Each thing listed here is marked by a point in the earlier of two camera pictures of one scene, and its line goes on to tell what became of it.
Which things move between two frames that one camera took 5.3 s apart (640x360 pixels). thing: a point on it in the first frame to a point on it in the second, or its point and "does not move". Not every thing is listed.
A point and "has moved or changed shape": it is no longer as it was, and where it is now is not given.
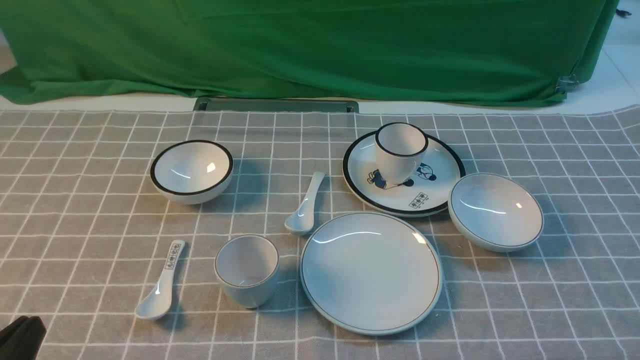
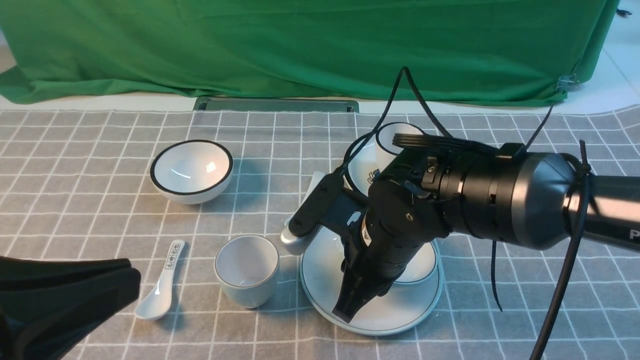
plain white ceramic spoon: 301,221 has moved or changed shape
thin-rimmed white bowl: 496,212 has moved or changed shape
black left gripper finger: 21,339 to 17,271
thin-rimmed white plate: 372,273 does not move
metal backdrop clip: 565,82 does not move
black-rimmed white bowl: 191,172 does not move
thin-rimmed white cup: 246,267 does not move
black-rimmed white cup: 399,147 does not move
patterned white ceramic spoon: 158,301 does not move
